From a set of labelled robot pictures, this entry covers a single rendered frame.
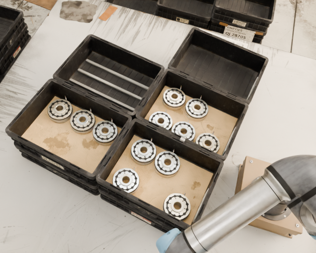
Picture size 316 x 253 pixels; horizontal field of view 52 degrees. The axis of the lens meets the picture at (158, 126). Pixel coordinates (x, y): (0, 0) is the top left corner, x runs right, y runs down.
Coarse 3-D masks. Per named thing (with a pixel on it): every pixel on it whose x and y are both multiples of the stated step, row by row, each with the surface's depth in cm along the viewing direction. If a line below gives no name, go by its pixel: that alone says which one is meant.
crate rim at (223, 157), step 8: (176, 72) 145; (160, 80) 143; (192, 80) 143; (152, 88) 139; (208, 88) 142; (224, 96) 141; (144, 104) 136; (144, 120) 131; (240, 120) 137; (160, 128) 130; (176, 136) 129; (232, 136) 131; (192, 144) 128; (232, 144) 129; (208, 152) 126; (224, 160) 127
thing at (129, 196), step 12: (132, 120) 130; (156, 132) 129; (120, 144) 125; (108, 156) 122; (96, 180) 118; (216, 180) 121; (120, 192) 116; (144, 204) 114; (204, 204) 116; (168, 216) 113
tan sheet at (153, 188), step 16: (128, 144) 136; (128, 160) 133; (112, 176) 129; (144, 176) 130; (160, 176) 130; (176, 176) 131; (192, 176) 132; (208, 176) 132; (144, 192) 127; (160, 192) 127; (176, 192) 128; (192, 192) 128; (160, 208) 124; (176, 208) 125; (192, 208) 125
